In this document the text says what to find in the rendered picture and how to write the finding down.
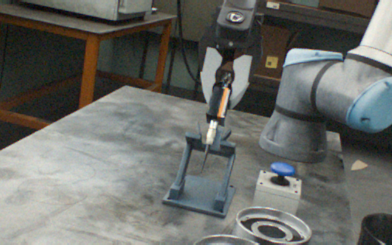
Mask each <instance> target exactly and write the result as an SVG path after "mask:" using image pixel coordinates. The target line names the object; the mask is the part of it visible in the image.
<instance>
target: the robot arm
mask: <svg viewBox="0 0 392 245"><path fill-rule="evenodd" d="M258 3H259V0H225V1H224V3H223V5H222V6H219V7H216V12H215V13H214V14H212V15H211V17H212V18H213V20H212V22H211V25H210V26H209V25H206V26H205V30H204V32H203V34H202V37H201V40H200V43H199V46H198V56H199V64H200V72H201V80H202V90H203V93H204V96H205V99H206V101H207V103H208V105H210V101H211V95H212V91H213V90H214V86H215V83H216V81H217V80H218V78H217V72H218V69H219V68H220V66H221V65H222V62H223V59H224V56H223V55H222V54H221V53H220V51H219V49H222V48H223V47H224V45H227V46H231V47H237V49H238V53H242V51H243V49H246V48H247V49H246V52H245V53H244V54H243V55H241V56H239V57H238V58H236V59H235V60H234V63H233V70H234V72H235V80H234V81H233V82H232V92H231V95H230V96H229V110H231V109H233V108H234V107H235V106H236V105H237V104H238V102H239V100H240V99H241V98H242V96H243V94H244V93H245V91H246V89H247V86H248V84H249V83H250V81H251V80H252V78H253V75H254V74H255V72H256V69H257V68H258V66H259V64H260V61H261V59H262V56H263V46H262V41H263V36H261V35H260V34H261V29H262V26H263V20H264V16H265V14H263V13H259V12H256V8H257V6H258ZM258 27H259V29H258ZM217 43H218V44H219V45H217ZM328 117H329V118H331V119H334V120H336V121H337V122H340V123H343V124H345V125H346V126H349V127H351V128H353V129H359V130H362V131H364V132H365V133H378V132H380V131H383V129H385V128H387V127H388V126H391V125H392V0H380V2H379V4H378V6H377V8H376V10H375V13H374V15H373V18H372V19H371V22H370V24H369V25H368V27H367V30H366V34H365V36H364V37H363V40H362V42H361V44H360V45H359V47H357V48H356V49H355V50H351V51H349V52H348V53H347V55H346V59H345V61H344V62H343V59H342V54H341V53H331V52H325V51H319V50H304V49H293V50H291V51H290V52H289V53H288V54H287V58H286V61H285V63H284V65H283V75H282V79H281V82H280V88H279V91H278V95H277V100H276V105H275V108H274V111H273V115H272V117H271V118H270V120H269V122H268V123H267V125H266V126H265V127H264V130H263V132H262V133H261V136H260V141H259V145H260V146H261V147H262V148H263V149H264V150H265V151H266V152H268V153H270V154H274V155H276V156H278V157H282V158H284V159H288V160H292V161H297V162H301V163H320V162H322V161H324V160H325V158H326V155H327V153H328V141H327V132H326V123H327V119H328Z"/></svg>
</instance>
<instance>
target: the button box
mask: <svg viewBox="0 0 392 245"><path fill-rule="evenodd" d="M300 197H301V180H298V179H294V178H289V177H286V176H285V177H284V180H283V181H278V180H277V174H274V173H271V172H268V171H261V172H260V176H259V178H258V181H257V183H256V191H255V195H254V199H253V204H252V207H266V208H274V209H279V210H282V211H284V212H288V213H290V214H292V215H293V216H295V215H296V211H297V207H298V203H299V200H300Z"/></svg>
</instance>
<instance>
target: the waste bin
mask: <svg viewBox="0 0 392 245"><path fill-rule="evenodd" d="M357 245H392V213H383V212H380V213H373V214H369V215H367V216H365V218H363V220H362V222H361V230H360V233H359V238H358V241H357Z"/></svg>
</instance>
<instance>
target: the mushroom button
mask: <svg viewBox="0 0 392 245"><path fill-rule="evenodd" d="M270 169H271V171H273V172H274V173H275V174H277V180H278V181H283V180H284V177H285V176H286V177H291V176H293V175H294V172H295V170H294V168H293V167H292V166H291V165H289V164H286V163H272V165H271V167H270Z"/></svg>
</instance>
